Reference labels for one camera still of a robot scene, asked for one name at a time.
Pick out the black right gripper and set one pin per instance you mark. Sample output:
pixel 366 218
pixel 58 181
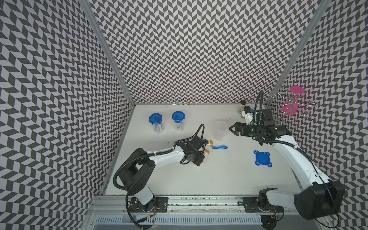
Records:
pixel 243 129

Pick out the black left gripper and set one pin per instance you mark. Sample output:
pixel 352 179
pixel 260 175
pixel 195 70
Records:
pixel 198 162

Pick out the pink plastic glass upper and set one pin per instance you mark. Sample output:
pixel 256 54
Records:
pixel 297 90

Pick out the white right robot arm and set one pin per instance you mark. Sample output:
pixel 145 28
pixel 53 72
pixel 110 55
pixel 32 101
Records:
pixel 320 196

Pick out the blue lid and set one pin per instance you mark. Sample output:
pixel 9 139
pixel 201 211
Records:
pixel 155 118
pixel 262 158
pixel 178 116

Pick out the right spice jar black lid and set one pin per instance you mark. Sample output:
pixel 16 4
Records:
pixel 247 109

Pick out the blue toothbrush upper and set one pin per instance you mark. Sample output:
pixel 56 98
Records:
pixel 220 147

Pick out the aluminium front rail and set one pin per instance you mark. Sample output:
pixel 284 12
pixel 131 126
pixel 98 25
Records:
pixel 192 213

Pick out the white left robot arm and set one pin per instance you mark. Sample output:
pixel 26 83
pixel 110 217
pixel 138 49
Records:
pixel 133 175

